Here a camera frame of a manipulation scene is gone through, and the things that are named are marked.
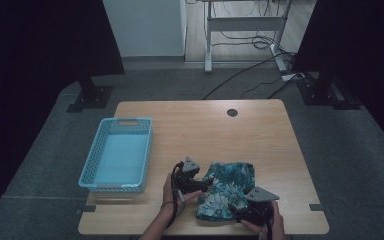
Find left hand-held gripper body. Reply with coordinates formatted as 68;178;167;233
173;156;201;195

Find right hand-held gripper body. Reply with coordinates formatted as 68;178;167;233
244;186;280;226

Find teal floral shirt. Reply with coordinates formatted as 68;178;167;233
195;161;256;222

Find light blue plastic basket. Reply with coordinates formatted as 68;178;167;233
77;117;154;194

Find person's left hand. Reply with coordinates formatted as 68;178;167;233
162;173;203;210

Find person's right hand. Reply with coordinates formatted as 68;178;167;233
241;202;286;239

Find black tape strip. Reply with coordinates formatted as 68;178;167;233
75;205;97;215
309;203;333;214

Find black stand base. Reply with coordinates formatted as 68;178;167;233
295;70;364;111
65;74;115;114

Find white power strip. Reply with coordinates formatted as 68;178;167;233
280;72;305;83

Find black curtain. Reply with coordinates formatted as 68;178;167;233
290;0;384;158
0;0;126;234

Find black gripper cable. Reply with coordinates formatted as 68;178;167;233
263;203;276;240
166;161;186;231

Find long black floor cable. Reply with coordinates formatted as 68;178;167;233
201;52;284;101

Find tangled black cables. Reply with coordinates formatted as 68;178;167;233
211;29;283;51

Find white metal desk frame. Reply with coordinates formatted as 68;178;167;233
202;0;294;74

